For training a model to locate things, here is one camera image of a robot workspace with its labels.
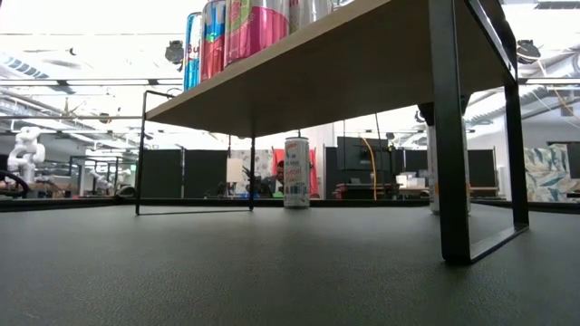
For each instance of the tall white can black lid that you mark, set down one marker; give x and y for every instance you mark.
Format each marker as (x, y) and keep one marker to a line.
(296, 172)
(432, 181)

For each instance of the pink white sparkling water can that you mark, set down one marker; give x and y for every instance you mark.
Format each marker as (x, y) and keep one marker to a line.
(312, 11)
(256, 36)

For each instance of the red Fanta soda can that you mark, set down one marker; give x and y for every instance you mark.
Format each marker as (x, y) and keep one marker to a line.
(213, 45)

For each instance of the Red Bull energy drink can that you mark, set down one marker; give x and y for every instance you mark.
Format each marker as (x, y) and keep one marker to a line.
(191, 54)

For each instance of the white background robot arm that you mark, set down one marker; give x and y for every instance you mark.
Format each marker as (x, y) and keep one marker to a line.
(27, 149)
(100, 180)

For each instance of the wooden shelf black metal legs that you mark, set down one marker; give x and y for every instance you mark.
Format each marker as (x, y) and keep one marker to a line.
(362, 68)

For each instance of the black screen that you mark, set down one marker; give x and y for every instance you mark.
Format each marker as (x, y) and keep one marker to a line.
(414, 160)
(481, 168)

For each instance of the white box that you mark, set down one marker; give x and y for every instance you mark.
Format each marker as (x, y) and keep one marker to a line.
(410, 182)

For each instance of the black equipment cabinet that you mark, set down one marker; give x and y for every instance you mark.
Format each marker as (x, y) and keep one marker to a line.
(362, 154)

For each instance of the black ceiling-mounted device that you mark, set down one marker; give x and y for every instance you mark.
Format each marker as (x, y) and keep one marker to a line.
(528, 51)
(174, 51)

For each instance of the leaf print fabric panel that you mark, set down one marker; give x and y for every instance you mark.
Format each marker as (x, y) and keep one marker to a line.
(544, 174)
(260, 163)

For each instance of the red fabric panel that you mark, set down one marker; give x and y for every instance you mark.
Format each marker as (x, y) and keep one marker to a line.
(314, 174)

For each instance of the person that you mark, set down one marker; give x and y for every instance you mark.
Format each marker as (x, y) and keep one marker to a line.
(279, 174)

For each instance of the white board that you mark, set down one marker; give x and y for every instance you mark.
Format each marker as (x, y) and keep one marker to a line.
(234, 169)

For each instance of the dark partition panel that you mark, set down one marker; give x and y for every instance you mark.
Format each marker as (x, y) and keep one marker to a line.
(161, 174)
(204, 172)

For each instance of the black curved hoop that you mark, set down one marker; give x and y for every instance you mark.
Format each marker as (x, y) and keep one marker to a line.
(20, 180)

